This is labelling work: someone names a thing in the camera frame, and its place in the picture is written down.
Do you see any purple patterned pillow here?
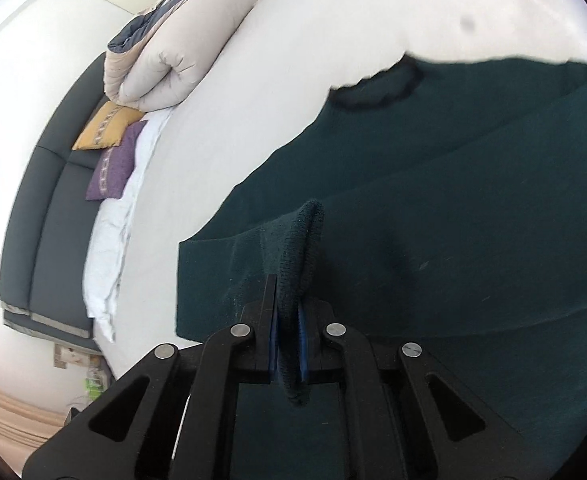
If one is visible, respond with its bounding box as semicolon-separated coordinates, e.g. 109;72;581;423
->
86;120;148;202

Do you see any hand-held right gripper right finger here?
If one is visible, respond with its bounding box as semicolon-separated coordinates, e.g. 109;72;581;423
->
297;298;565;480

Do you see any folded beige duvet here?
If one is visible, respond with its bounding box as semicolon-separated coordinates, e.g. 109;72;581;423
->
104;0;257;113

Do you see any dark grey padded headboard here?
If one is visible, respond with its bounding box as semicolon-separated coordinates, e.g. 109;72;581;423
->
0;52;113;356

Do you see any yellow patterned pillow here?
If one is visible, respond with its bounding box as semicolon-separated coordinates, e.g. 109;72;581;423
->
71;101;145;152

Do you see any green and white packet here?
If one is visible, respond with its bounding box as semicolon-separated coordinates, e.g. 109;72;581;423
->
82;354;112;402

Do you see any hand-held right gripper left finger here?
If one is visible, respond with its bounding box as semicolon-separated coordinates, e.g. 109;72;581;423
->
22;274;279;480

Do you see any dark green knit sweater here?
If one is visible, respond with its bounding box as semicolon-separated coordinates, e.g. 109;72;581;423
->
175;52;587;480

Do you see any white pillow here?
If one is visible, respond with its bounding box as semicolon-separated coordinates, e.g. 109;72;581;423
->
82;109;175;344

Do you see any round white bed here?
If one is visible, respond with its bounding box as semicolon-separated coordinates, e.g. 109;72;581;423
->
81;0;587;386

